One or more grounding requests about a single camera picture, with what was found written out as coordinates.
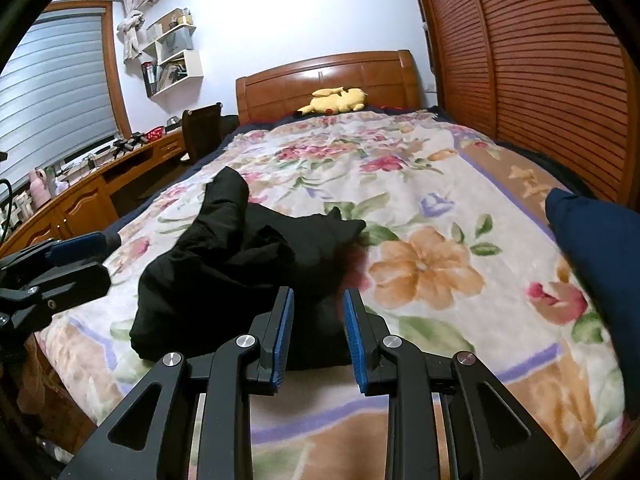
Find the dark desk chair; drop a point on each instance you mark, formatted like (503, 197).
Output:
(202, 130)

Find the tied white curtain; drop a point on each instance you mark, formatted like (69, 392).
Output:
(132, 35)

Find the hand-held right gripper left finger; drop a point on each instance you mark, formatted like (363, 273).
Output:
(280, 340)

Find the floral blanket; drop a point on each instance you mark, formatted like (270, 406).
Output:
(425, 200)

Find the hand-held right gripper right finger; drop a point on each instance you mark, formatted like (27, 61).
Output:
(356, 340)

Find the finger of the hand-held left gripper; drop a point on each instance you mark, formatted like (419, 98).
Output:
(75, 280)
(80, 249)

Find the wooden desk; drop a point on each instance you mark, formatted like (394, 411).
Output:
(80, 205)

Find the wooden louvered wardrobe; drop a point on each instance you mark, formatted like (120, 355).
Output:
(525, 60)

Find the white wall shelf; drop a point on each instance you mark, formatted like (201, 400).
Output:
(175, 67)

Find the pink bottle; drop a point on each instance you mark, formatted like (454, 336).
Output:
(39, 189)

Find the red box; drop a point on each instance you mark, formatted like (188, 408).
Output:
(155, 134)

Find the wooden bed headboard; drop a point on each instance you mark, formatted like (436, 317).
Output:
(280, 90)

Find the yellow plush toy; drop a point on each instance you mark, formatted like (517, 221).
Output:
(335, 101)

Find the black coat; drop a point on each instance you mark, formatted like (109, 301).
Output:
(225, 270)

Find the navy pillow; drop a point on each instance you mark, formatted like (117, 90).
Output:
(595, 250)

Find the grey window blind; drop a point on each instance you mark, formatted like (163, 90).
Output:
(45, 85)

